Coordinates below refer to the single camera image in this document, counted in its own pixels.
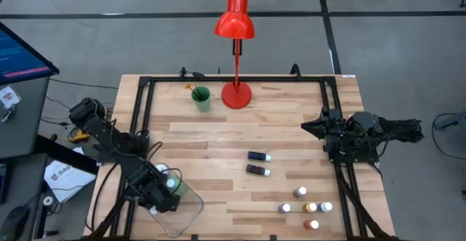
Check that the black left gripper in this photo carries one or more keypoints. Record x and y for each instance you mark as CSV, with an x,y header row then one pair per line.
x,y
153,188

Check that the yellow paint bottle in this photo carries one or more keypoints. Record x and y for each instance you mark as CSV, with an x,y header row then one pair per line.
x,y
310,207

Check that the orange-tipped paintbrush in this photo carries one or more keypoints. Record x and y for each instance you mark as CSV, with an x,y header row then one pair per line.
x,y
188,86

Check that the white tape roll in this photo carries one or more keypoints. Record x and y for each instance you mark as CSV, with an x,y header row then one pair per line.
x,y
48,200

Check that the black desk beam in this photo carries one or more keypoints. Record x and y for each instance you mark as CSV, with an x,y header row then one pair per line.
x,y
65,157

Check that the red desk lamp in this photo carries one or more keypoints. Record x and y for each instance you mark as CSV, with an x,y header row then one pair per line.
x,y
234,22

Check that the clear plastic tray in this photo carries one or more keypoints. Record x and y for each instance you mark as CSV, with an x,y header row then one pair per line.
x,y
189,219

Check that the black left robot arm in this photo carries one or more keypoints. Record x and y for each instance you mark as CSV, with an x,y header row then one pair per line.
x,y
105,132

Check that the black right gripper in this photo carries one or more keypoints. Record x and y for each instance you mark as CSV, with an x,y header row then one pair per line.
x,y
338,130

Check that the green cup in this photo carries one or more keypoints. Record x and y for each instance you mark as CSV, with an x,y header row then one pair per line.
x,y
201,102

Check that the grey desk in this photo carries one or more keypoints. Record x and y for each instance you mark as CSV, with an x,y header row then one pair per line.
x,y
22,124

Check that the computer monitor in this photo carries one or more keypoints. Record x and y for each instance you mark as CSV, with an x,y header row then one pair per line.
x,y
18,59

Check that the white paper booklet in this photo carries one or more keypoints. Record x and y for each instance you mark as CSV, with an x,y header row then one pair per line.
x,y
69,179

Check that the red paint bottle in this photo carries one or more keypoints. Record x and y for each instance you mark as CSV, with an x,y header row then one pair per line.
x,y
311,224

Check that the large green paint bottle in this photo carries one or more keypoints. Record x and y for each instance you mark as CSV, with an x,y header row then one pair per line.
x,y
171,183

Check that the orange paint bottle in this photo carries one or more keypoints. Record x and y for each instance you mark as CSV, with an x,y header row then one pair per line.
x,y
153,210

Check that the large white paint bottle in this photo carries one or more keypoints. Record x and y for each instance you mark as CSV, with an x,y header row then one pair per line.
x,y
161,167

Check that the purple paint bottle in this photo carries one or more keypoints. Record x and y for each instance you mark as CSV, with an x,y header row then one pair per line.
x,y
284,207

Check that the dark blue paint bottle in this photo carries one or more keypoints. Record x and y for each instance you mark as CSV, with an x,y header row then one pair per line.
x,y
259,156

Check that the small clear plastic bag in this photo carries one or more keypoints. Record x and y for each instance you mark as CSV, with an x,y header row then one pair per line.
x,y
9,97

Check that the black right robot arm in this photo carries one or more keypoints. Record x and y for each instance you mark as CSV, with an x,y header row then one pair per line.
x,y
397,128

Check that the black computer mouse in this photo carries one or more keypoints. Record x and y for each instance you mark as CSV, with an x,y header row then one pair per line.
x,y
14,223

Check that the pale grey paint bottle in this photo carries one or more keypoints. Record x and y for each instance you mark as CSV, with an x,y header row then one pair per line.
x,y
324,206

